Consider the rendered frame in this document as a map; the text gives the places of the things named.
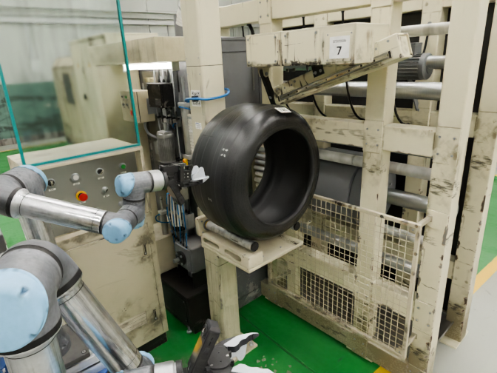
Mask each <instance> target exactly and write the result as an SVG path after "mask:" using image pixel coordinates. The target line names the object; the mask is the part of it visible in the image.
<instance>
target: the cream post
mask: <svg viewBox="0 0 497 373"><path fill-rule="evenodd" d="M180 8H181V17H182V25H183V40H184V47H185V56H186V70H187V78H188V86H189V97H190V98H191V97H192V94H191V90H199V91H200V97H201V98H211V97H216V96H219V95H224V94H225V93H224V81H223V59H222V47H221V36H220V14H219V2H218V0H180ZM189 101H190V109H191V117H192V132H193V139H194V147H195V144H196V143H197V140H198V138H199V136H200V134H201V133H202V131H203V129H204V128H205V126H206V125H207V124H208V123H209V122H210V121H211V120H212V119H213V117H215V116H216V114H218V113H219V112H221V111H222V110H224V109H225V108H226V104H225V97H223V98H219V99H215V100H210V101H201V107H195V106H192V100H189ZM195 122H197V123H201V127H202V129H197V128H196V126H195ZM204 254H205V262H206V277H207V285H208V293H209V308H210V315H211V320H215V321H217V322H218V325H219V327H220V336H219V338H218V339H217V341H218V342H220V341H222V340H225V339H227V338H230V337H234V336H238V335H240V318H239V306H238V295H237V273H236V266H235V265H233V264H232V263H229V262H228V261H226V260H224V259H222V258H221V257H219V256H217V255H216V254H214V253H212V252H210V251H209V250H207V249H205V248H204Z"/></svg>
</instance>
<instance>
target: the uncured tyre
mask: <svg viewBox="0 0 497 373"><path fill-rule="evenodd" d="M278 107H284V106H282V105H276V104H256V103H242V104H236V105H234V106H231V107H228V108H226V109H224V110H222V111H221V112H219V113H218V114H216V116H215V117H213V119H212V120H211V121H210V122H209V123H208V124H207V125H206V126H205V128H204V129H203V131H202V133H201V134H200V136H199V138H198V140H197V143H196V144H195V148H194V151H193V153H192V160H191V165H192V169H193V167H194V166H198V168H200V167H202V168H203V169H204V173H205V176H209V178H208V179H207V180H206V181H205V182H203V183H202V184H198V185H195V186H191V188H192V193H193V196H194V198H195V201H196V203H197V205H198V207H199V208H200V210H201V211H202V213H203V214H204V215H205V216H206V217H207V218H208V219H209V220H210V221H211V222H212V223H214V224H216V225H218V226H220V227H222V228H224V229H227V230H228V231H230V232H233V233H234V234H236V235H239V236H241V237H243V238H246V239H249V240H256V241H265V240H269V239H272V238H275V237H277V236H279V235H281V234H283V233H284V232H285V231H287V230H288V229H290V228H291V227H292V226H293V225H295V223H296V222H298V220H299V219H300V218H301V217H302V216H303V214H304V213H305V211H306V210H307V208H308V206H309V204H310V202H311V200H312V198H313V196H314V193H315V189H316V187H317V182H318V177H319V171H320V155H319V150H318V146H317V141H316V139H315V137H314V134H313V132H312V130H311V128H310V126H309V124H308V122H307V121H306V120H305V119H304V118H303V117H302V116H301V115H300V114H299V113H298V112H296V111H294V110H292V109H290V108H288V107H285V108H286V109H288V110H289V111H291V112H280V111H278V110H276V109H275V108H278ZM204 135H210V136H214V137H209V136H204ZM262 144H263V145H264V148H265V154H266V162H265V169H264V172H263V176H262V179H261V181H260V183H259V185H258V187H257V188H256V190H255V191H254V193H253V194H252V195H251V196H250V197H249V193H248V182H249V173H250V169H251V165H252V162H253V160H254V157H255V155H256V154H257V151H258V150H259V148H260V147H261V146H262ZM223 147H226V148H229V151H228V153H227V156H226V158H221V157H220V154H221V151H222V148H223ZM207 196H209V197H211V198H212V203H211V202H209V201H208V198H207Z"/></svg>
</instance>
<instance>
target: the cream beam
mask: <svg viewBox="0 0 497 373"><path fill-rule="evenodd" d="M388 33H389V24H377V23H362V22H354V23H347V24H335V25H329V26H322V27H311V28H305V29H298V30H286V31H279V32H273V33H261V34H255V35H249V36H246V55H247V67H275V66H301V65H327V64H370V63H372V62H373V55H374V43H375V42H377V41H380V40H382V39H384V38H387V37H388ZM334 36H350V47H349V58H330V59H329V49H330V37H334Z"/></svg>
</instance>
